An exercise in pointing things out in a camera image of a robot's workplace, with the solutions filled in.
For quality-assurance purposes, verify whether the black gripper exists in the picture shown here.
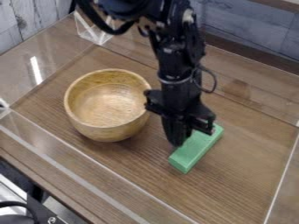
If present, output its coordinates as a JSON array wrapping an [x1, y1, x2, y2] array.
[[145, 73, 217, 147]]

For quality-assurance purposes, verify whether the green rectangular block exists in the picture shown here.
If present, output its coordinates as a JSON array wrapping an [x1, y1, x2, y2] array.
[[169, 124, 225, 174]]

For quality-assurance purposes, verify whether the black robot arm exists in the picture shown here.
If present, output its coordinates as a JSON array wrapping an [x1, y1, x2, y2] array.
[[76, 0, 217, 147]]

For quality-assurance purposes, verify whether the wooden bowl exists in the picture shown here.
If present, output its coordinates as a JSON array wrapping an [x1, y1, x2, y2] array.
[[63, 68, 151, 143]]

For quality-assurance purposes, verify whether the clear acrylic tray wall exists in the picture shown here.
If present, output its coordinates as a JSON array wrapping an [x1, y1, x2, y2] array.
[[0, 17, 299, 224]]

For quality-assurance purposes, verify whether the clear acrylic corner bracket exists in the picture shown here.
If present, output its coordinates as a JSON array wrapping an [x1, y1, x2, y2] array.
[[74, 11, 113, 46]]

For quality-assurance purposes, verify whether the black metal stand bracket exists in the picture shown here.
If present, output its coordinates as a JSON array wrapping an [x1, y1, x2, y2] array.
[[27, 185, 68, 224]]

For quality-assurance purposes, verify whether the black cable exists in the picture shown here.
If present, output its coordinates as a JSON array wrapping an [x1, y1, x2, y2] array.
[[0, 200, 39, 224]]

